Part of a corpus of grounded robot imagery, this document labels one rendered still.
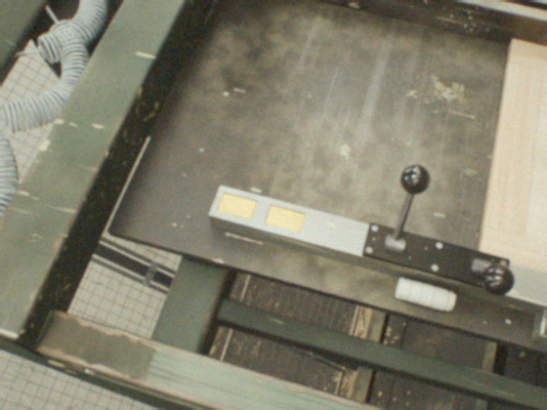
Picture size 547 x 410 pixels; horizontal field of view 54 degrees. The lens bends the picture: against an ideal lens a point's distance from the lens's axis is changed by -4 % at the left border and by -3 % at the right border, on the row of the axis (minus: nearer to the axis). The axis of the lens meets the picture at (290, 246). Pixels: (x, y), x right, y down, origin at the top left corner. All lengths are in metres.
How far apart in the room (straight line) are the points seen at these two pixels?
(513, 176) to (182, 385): 0.57
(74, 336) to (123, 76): 0.38
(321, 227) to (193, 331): 0.23
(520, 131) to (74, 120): 0.68
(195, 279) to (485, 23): 0.66
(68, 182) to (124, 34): 0.27
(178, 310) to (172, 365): 0.13
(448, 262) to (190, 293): 0.37
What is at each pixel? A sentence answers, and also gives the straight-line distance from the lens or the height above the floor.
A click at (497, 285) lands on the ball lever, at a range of 0.67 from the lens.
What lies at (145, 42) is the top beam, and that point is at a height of 1.88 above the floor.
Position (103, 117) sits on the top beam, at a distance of 0.84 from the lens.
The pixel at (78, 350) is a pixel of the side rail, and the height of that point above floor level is 1.79.
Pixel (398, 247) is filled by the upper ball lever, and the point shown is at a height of 1.49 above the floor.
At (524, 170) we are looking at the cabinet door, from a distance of 0.92.
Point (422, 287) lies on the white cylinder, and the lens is 0.78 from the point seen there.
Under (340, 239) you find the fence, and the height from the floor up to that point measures 1.54.
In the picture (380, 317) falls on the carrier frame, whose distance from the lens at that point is 1.93.
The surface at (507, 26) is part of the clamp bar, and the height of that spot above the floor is 1.39.
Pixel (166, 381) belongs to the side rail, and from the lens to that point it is 0.72.
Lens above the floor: 1.91
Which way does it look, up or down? 24 degrees down
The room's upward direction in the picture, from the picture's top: 62 degrees counter-clockwise
